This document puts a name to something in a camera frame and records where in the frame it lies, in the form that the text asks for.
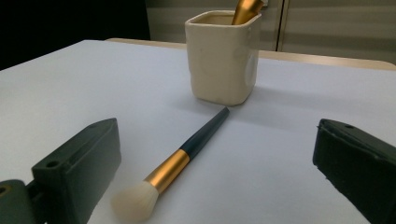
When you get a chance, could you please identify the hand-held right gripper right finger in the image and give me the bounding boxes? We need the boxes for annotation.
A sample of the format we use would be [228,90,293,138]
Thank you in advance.
[312,118,396,224]

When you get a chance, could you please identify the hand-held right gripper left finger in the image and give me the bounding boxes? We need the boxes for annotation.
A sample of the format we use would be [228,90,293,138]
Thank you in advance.
[31,117,122,224]

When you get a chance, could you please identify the small makeup brush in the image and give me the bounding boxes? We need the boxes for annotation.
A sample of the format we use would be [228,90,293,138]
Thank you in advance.
[110,106,231,223]

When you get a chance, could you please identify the cream square cup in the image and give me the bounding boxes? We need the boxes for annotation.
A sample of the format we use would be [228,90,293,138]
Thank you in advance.
[184,9,262,106]

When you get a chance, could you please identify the large makeup brush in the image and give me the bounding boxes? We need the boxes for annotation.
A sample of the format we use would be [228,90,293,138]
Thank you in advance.
[231,0,265,26]

